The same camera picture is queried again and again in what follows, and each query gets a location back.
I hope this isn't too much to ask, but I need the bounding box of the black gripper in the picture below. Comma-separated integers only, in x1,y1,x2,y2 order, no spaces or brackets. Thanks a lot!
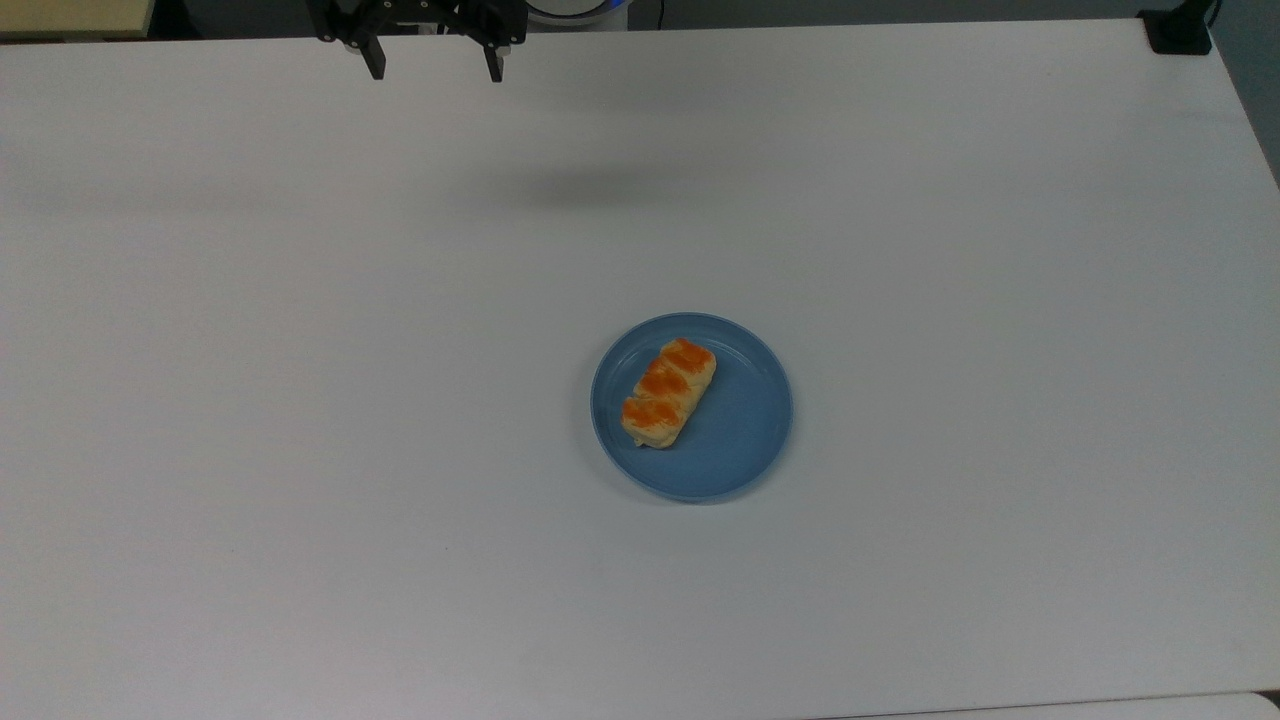
305,0,528,84

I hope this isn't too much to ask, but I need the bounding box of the orange glazed bread loaf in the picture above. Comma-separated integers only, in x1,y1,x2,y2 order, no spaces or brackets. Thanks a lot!
621,337,718,450

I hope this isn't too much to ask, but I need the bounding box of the beige wooden furniture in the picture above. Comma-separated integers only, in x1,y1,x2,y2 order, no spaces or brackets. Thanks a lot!
0,0,155,41

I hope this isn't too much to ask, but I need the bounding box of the blue round plate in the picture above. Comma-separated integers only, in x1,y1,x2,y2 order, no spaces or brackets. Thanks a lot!
589,312,795,504

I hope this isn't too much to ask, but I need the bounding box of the black table clamp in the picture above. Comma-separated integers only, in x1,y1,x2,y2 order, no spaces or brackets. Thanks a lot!
1137,0,1220,56

